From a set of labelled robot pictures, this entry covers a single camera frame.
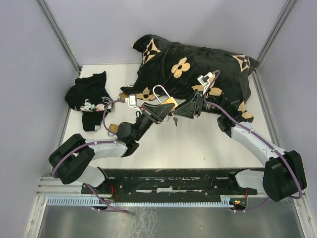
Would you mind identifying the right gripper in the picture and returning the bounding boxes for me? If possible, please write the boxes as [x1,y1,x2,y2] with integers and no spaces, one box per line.
[173,89,225,119]

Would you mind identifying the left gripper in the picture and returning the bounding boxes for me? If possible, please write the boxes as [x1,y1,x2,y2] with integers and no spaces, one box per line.
[133,102,175,141]

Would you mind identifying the silver keys of large padlock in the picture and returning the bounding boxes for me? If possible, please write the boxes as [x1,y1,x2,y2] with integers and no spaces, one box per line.
[167,114,178,127]

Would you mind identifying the large brass padlock long shackle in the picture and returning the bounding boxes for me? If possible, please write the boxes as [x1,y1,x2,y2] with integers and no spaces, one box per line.
[153,84,178,111]

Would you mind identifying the medium brass padlock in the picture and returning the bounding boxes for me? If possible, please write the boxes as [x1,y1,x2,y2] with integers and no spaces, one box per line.
[107,123,118,137]

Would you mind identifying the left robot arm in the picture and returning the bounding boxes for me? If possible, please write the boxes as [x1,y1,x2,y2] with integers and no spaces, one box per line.
[49,102,175,193]

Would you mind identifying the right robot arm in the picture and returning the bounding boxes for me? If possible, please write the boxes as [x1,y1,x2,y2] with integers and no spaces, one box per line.
[174,90,307,202]

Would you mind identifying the brass padlock near pillow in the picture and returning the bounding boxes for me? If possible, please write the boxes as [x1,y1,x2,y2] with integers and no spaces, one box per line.
[119,92,129,100]

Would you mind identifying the black floral pillow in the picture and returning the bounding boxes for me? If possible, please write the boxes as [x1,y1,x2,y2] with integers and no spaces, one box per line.
[121,34,259,122]

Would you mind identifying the black printed garment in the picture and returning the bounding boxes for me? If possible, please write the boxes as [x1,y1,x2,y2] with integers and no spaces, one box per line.
[65,71,113,131]

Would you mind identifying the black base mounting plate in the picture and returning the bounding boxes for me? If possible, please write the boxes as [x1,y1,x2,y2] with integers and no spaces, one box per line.
[95,169,259,203]

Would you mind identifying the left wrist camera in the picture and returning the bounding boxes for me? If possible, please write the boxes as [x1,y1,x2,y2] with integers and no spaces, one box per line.
[126,94,140,110]

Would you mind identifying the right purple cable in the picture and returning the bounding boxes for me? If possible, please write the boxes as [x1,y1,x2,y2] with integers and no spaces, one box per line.
[203,69,304,213]

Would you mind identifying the purple cable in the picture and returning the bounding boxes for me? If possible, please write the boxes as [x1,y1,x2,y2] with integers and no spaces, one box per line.
[51,98,131,213]
[203,69,304,213]

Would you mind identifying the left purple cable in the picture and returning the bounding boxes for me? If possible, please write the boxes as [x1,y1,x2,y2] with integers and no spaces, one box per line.
[51,98,131,213]

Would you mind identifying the slotted cable duct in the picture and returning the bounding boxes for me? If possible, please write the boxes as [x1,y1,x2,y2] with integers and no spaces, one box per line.
[47,194,248,207]

